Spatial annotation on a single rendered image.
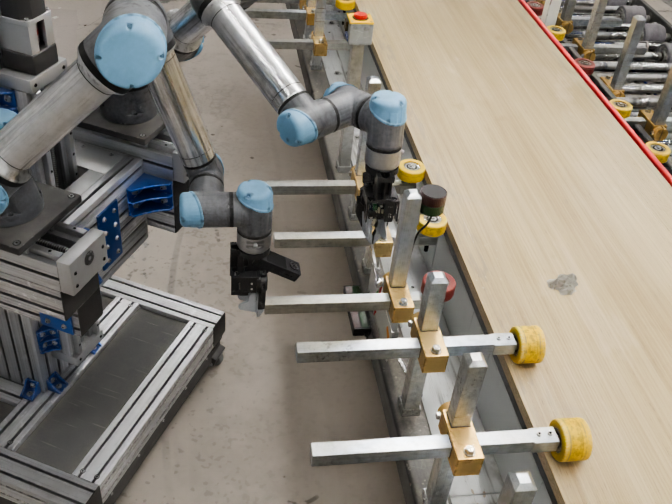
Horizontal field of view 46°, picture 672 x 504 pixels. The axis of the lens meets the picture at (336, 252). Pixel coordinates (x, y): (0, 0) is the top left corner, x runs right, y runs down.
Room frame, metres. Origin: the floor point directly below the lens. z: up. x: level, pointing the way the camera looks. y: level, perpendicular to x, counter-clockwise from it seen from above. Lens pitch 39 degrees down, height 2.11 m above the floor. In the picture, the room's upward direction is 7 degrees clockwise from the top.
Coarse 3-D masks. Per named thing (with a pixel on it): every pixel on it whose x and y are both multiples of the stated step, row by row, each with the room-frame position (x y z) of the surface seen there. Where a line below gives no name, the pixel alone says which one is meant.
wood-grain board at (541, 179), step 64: (384, 0) 3.20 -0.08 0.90; (448, 0) 3.28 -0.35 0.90; (512, 0) 3.37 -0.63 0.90; (384, 64) 2.60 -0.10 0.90; (448, 64) 2.66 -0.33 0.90; (512, 64) 2.72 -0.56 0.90; (448, 128) 2.19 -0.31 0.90; (512, 128) 2.24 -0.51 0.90; (576, 128) 2.28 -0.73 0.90; (448, 192) 1.83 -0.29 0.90; (512, 192) 1.87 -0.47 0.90; (576, 192) 1.90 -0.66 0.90; (640, 192) 1.94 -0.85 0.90; (512, 256) 1.57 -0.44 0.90; (576, 256) 1.60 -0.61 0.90; (640, 256) 1.63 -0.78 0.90; (512, 320) 1.33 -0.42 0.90; (576, 320) 1.36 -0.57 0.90; (640, 320) 1.39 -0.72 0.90; (512, 384) 1.15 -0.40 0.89; (576, 384) 1.16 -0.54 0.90; (640, 384) 1.18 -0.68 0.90; (640, 448) 1.01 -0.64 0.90
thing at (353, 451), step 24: (480, 432) 0.95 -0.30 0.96; (504, 432) 0.96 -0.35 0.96; (528, 432) 0.96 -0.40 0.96; (552, 432) 0.97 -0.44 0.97; (312, 456) 0.86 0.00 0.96; (336, 456) 0.86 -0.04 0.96; (360, 456) 0.87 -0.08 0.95; (384, 456) 0.88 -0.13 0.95; (408, 456) 0.89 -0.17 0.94; (432, 456) 0.90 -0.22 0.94
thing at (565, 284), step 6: (558, 276) 1.51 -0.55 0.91; (564, 276) 1.51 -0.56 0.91; (570, 276) 1.51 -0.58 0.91; (552, 282) 1.48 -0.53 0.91; (558, 282) 1.47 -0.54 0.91; (564, 282) 1.48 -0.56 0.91; (570, 282) 1.48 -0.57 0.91; (576, 282) 1.49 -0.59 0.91; (552, 288) 1.46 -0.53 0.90; (558, 288) 1.46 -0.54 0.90; (564, 288) 1.46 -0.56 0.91; (570, 288) 1.46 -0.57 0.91; (564, 294) 1.44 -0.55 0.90
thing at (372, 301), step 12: (276, 300) 1.35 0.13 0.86; (288, 300) 1.36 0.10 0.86; (300, 300) 1.36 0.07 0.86; (312, 300) 1.37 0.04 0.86; (324, 300) 1.37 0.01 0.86; (336, 300) 1.38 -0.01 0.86; (348, 300) 1.38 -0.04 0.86; (360, 300) 1.39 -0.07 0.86; (372, 300) 1.39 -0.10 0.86; (384, 300) 1.40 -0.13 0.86; (420, 300) 1.41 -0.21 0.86; (264, 312) 1.34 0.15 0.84; (276, 312) 1.34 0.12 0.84; (288, 312) 1.35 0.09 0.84; (300, 312) 1.35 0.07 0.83; (312, 312) 1.36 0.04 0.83
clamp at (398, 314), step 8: (384, 280) 1.47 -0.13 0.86; (384, 288) 1.46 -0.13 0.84; (392, 288) 1.43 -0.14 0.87; (400, 288) 1.44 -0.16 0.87; (408, 288) 1.44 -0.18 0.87; (392, 296) 1.40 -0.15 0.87; (400, 296) 1.41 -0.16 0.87; (408, 296) 1.41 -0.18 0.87; (392, 304) 1.38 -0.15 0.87; (408, 304) 1.38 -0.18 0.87; (392, 312) 1.37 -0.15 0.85; (400, 312) 1.37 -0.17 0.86; (408, 312) 1.37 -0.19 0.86; (392, 320) 1.36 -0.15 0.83; (400, 320) 1.37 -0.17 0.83; (408, 320) 1.37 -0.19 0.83
